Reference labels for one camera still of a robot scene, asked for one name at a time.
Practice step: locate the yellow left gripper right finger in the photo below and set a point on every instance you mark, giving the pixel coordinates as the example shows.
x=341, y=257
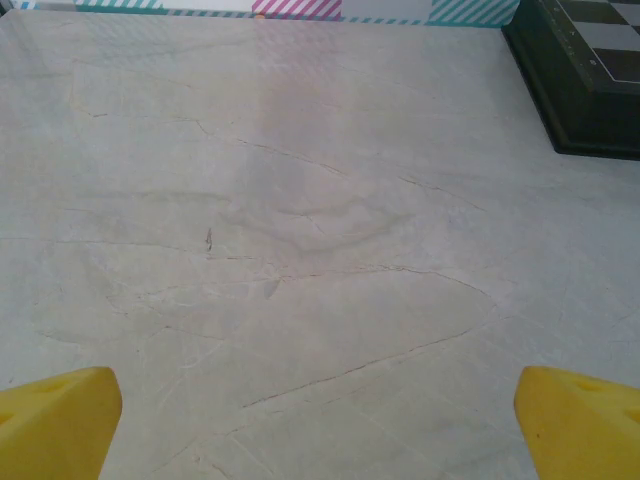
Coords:
x=585, y=435

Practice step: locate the black folding chessboard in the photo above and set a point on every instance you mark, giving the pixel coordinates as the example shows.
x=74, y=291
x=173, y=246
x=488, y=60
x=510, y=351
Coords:
x=575, y=75

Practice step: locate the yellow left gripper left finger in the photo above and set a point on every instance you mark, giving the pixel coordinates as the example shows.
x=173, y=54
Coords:
x=55, y=430

